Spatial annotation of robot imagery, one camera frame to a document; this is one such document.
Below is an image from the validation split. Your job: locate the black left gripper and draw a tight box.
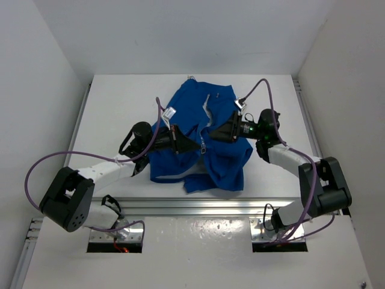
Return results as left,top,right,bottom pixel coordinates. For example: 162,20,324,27
143,123,201,154

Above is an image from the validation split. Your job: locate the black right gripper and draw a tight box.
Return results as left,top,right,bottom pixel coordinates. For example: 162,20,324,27
209,110,265,144

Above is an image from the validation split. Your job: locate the blue zip-up vest jacket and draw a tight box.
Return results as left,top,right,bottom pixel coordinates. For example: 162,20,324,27
149,79,253,193

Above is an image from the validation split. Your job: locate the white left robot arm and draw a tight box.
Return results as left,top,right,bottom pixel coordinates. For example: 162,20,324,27
39,122,200,232

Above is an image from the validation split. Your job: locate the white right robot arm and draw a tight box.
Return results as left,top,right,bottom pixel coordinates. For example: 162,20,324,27
209,109,352,234

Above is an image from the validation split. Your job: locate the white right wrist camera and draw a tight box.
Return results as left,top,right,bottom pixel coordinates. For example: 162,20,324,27
235,98,247,111

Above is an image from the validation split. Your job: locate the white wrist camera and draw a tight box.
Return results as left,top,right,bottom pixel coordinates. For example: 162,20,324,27
235,98,247,111
161,107,176,129

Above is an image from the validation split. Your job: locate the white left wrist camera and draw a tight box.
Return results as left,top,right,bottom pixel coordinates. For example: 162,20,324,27
161,107,176,129

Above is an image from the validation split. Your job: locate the aluminium front rail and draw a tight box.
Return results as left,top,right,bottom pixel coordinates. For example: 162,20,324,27
90,197,304,217

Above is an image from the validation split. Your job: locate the aluminium rail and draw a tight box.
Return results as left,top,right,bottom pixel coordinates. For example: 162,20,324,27
10,83,91,288
90,197,304,217
293,79,319,155

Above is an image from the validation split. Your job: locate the aluminium right side rail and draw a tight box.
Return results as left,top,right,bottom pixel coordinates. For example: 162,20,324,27
293,79,319,155

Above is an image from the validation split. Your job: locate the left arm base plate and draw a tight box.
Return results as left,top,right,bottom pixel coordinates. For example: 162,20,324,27
89,219,144,243

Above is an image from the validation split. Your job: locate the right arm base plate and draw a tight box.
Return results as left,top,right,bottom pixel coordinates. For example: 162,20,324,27
249,216,305,243

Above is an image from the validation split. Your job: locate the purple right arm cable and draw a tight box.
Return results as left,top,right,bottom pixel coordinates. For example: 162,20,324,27
237,78,335,244

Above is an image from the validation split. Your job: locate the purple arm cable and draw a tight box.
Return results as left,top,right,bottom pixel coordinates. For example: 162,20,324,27
237,78,335,244
24,96,169,238

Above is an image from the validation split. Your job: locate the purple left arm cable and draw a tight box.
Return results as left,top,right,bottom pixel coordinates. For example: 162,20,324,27
24,96,169,238

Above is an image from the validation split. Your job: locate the aluminium left side rail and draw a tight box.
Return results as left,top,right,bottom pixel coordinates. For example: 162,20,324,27
10,83,91,288

